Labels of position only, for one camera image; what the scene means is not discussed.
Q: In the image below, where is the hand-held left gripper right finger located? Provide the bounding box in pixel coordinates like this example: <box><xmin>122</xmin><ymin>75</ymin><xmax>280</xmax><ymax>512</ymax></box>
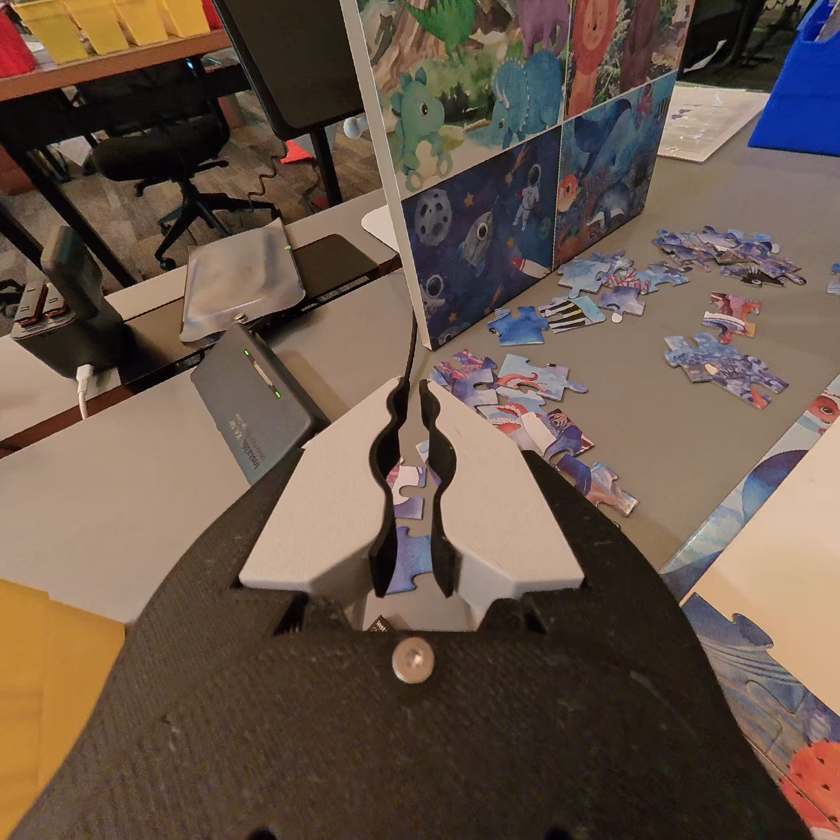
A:
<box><xmin>419</xmin><ymin>379</ymin><xmax>586</xmax><ymax>627</ymax></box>

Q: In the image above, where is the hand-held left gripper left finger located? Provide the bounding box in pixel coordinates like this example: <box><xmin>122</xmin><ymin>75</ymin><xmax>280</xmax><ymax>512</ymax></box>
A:
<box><xmin>238</xmin><ymin>377</ymin><xmax>411</xmax><ymax>631</ymax></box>

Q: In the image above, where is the dark blue coral jigsaw piece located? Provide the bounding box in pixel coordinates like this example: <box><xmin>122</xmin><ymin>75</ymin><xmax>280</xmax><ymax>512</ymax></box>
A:
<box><xmin>535</xmin><ymin>410</ymin><xmax>595</xmax><ymax>463</ymax></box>

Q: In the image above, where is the pile of puzzle pieces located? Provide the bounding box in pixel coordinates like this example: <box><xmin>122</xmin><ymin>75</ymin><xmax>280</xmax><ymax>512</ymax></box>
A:
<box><xmin>384</xmin><ymin>226</ymin><xmax>807</xmax><ymax>595</ymax></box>

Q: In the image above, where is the blue wavy jigsaw piece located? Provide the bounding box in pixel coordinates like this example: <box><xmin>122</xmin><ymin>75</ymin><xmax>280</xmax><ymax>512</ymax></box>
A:
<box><xmin>682</xmin><ymin>594</ymin><xmax>811</xmax><ymax>729</ymax></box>

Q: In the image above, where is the cream puzzle frame tray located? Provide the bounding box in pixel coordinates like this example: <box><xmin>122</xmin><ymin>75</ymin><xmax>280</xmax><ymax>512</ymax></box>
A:
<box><xmin>659</xmin><ymin>374</ymin><xmax>840</xmax><ymax>840</ymax></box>

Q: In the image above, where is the orange pufferfish jigsaw piece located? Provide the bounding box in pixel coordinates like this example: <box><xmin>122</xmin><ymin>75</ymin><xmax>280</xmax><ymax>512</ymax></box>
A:
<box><xmin>781</xmin><ymin>742</ymin><xmax>840</xmax><ymax>837</ymax></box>

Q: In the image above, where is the black flat device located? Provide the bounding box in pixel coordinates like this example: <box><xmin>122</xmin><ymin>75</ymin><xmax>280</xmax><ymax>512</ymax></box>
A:
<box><xmin>190</xmin><ymin>323</ymin><xmax>329</xmax><ymax>487</ymax></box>

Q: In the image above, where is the silver foil pouch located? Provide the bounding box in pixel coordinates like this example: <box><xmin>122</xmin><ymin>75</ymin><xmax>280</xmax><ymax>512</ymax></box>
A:
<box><xmin>179</xmin><ymin>218</ymin><xmax>308</xmax><ymax>343</ymax></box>

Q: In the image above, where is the illustrated animal puzzle box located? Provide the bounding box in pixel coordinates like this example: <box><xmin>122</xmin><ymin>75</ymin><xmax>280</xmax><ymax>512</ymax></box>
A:
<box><xmin>341</xmin><ymin>0</ymin><xmax>697</xmax><ymax>352</ymax></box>

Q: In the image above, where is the black battery charger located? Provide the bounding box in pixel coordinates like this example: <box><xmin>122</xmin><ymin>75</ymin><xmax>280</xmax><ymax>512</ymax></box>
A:
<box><xmin>10</xmin><ymin>225</ymin><xmax>129</xmax><ymax>382</ymax></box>

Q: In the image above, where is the yellow plastic bin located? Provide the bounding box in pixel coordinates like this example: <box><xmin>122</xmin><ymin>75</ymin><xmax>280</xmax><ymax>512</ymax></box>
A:
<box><xmin>0</xmin><ymin>577</ymin><xmax>127</xmax><ymax>818</ymax></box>

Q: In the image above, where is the black office chair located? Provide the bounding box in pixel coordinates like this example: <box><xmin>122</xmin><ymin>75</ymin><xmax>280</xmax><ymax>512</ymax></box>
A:
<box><xmin>85</xmin><ymin>115</ymin><xmax>283</xmax><ymax>271</ymax></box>

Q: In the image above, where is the instruction sheet in plastic sleeve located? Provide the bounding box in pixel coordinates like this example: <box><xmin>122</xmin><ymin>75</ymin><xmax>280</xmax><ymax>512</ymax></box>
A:
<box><xmin>656</xmin><ymin>84</ymin><xmax>772</xmax><ymax>164</ymax></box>

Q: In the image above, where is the black partition panel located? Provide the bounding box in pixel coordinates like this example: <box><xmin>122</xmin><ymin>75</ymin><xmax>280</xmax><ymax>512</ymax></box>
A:
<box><xmin>211</xmin><ymin>0</ymin><xmax>368</xmax><ymax>207</ymax></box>

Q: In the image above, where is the wooden side desk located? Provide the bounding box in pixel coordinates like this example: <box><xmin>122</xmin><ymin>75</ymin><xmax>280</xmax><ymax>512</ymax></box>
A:
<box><xmin>0</xmin><ymin>26</ymin><xmax>250</xmax><ymax>290</ymax></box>

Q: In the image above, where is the blue storage bin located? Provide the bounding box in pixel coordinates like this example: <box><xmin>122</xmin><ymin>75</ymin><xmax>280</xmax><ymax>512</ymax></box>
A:
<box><xmin>748</xmin><ymin>0</ymin><xmax>840</xmax><ymax>158</ymax></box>

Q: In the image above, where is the small yellow bin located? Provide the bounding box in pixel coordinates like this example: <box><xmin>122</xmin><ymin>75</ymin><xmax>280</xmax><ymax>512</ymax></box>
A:
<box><xmin>13</xmin><ymin>0</ymin><xmax>89</xmax><ymax>64</ymax></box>
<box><xmin>62</xmin><ymin>0</ymin><xmax>129</xmax><ymax>55</ymax></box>
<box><xmin>157</xmin><ymin>0</ymin><xmax>211</xmax><ymax>38</ymax></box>
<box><xmin>112</xmin><ymin>0</ymin><xmax>168</xmax><ymax>47</ymax></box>

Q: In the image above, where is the red bin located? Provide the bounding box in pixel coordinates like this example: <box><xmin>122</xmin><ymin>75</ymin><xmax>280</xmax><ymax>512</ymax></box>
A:
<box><xmin>0</xmin><ymin>10</ymin><xmax>37</xmax><ymax>74</ymax></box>

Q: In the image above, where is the black braided cable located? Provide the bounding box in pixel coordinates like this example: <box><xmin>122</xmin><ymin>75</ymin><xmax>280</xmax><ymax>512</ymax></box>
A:
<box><xmin>399</xmin><ymin>308</ymin><xmax>421</xmax><ymax>395</ymax></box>

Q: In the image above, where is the white flat base plate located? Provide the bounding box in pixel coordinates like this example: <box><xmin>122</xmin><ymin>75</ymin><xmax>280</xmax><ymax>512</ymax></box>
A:
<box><xmin>361</xmin><ymin>203</ymin><xmax>403</xmax><ymax>253</ymax></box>

